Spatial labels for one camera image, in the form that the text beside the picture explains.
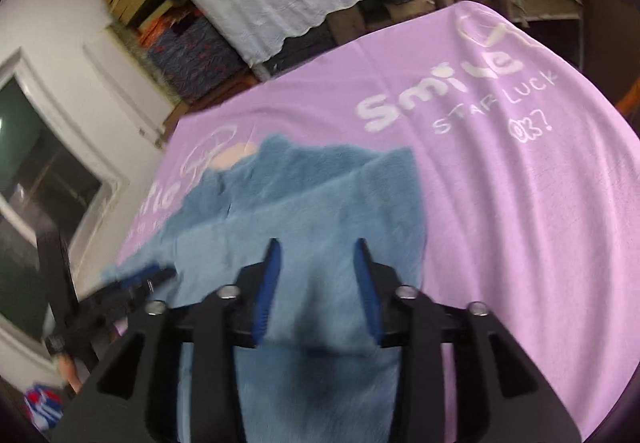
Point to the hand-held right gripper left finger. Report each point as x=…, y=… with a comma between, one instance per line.
x=265, y=293

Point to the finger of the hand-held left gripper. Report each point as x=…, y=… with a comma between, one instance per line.
x=142, y=277

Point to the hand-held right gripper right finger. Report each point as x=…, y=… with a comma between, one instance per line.
x=369, y=295

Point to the blue fleece garment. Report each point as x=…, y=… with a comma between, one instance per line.
x=310, y=203

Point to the person's left hand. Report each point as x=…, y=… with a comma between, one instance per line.
x=70, y=373

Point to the red white blue cloth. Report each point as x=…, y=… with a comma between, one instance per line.
x=42, y=408

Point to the purple printed blanket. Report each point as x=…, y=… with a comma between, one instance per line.
x=500, y=223

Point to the window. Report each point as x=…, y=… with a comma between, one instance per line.
x=40, y=163

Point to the wooden cabinet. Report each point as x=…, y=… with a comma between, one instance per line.
x=220, y=90

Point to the stack of patterned boxes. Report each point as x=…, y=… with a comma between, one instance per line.
x=195, y=53

